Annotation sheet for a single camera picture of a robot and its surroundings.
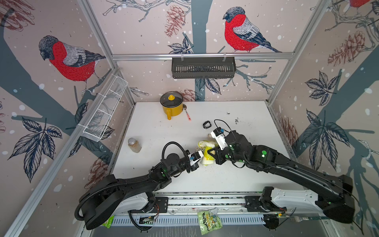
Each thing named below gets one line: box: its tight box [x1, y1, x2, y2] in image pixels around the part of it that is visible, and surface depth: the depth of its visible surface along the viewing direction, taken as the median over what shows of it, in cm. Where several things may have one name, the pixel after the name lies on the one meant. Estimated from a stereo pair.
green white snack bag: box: [197, 207, 223, 236], surface depth 70 cm
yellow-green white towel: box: [197, 139, 217, 167], surface depth 69 cm
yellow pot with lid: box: [159, 90, 184, 120], surface depth 108 cm
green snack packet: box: [101, 215, 115, 229], surface depth 70 cm
